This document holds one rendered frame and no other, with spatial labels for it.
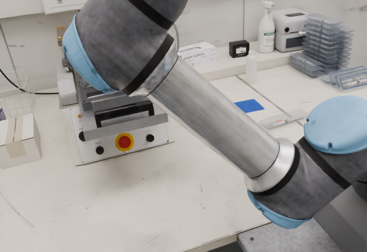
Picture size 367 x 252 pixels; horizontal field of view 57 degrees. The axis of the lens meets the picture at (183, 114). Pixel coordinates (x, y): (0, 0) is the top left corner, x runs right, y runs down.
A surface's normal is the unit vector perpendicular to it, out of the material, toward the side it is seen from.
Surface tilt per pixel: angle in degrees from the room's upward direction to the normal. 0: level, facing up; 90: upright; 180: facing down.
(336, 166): 72
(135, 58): 77
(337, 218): 90
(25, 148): 89
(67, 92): 41
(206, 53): 87
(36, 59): 90
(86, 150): 65
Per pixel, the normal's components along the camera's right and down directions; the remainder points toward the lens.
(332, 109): -0.63, -0.58
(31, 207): -0.07, -0.87
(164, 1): 0.44, 0.53
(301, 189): 0.22, 0.16
